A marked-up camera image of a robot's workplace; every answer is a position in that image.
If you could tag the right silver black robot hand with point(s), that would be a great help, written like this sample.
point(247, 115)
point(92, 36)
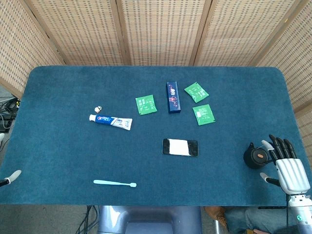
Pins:
point(291, 173)

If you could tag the smartphone with teal back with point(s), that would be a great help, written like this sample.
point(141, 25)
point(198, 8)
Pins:
point(180, 147)

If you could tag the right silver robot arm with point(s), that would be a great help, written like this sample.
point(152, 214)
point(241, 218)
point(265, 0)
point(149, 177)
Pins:
point(301, 214)

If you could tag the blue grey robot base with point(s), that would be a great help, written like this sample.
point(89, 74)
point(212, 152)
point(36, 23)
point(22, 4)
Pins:
point(148, 220)

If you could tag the black round speaker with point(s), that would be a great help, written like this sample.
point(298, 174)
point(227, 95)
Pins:
point(254, 157)

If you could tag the blue jeans leg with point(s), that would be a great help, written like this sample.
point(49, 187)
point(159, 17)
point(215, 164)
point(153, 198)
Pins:
point(256, 220)

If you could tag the brown shoe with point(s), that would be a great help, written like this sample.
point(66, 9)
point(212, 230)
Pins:
point(217, 215)

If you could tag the woven bamboo screen panel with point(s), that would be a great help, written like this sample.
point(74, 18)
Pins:
point(239, 31)
point(161, 31)
point(297, 73)
point(22, 48)
point(80, 31)

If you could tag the green sachet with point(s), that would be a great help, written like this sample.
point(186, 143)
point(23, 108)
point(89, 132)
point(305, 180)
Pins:
point(145, 104)
point(197, 92)
point(203, 114)

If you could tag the dark blue carton box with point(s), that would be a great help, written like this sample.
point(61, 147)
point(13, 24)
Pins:
point(173, 97)

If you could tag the light blue toothbrush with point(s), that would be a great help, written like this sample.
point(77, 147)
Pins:
point(112, 182)

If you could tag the blue and white toothpaste tube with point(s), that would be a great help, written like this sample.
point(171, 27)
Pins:
point(109, 120)

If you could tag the small wrapped candy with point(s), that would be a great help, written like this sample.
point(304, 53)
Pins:
point(98, 108)

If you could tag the dark teal table cloth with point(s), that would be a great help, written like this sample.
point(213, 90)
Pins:
point(73, 151)

